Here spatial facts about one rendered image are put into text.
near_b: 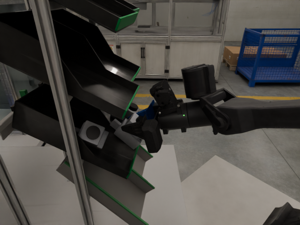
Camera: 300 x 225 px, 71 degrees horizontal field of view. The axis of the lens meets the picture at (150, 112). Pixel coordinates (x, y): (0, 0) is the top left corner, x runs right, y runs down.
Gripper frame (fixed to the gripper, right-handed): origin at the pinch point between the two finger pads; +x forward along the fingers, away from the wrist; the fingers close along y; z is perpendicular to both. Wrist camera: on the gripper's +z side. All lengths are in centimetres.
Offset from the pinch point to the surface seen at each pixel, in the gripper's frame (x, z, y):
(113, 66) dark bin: 8.4, 11.6, -14.2
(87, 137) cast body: 9.4, 1.5, 7.4
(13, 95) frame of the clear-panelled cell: 81, 4, -42
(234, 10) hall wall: -129, -20, -852
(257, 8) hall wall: -208, -33, -865
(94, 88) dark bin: 6.0, 10.8, 3.0
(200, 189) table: -7, -46, -24
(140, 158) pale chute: 12.2, -25.4, -20.1
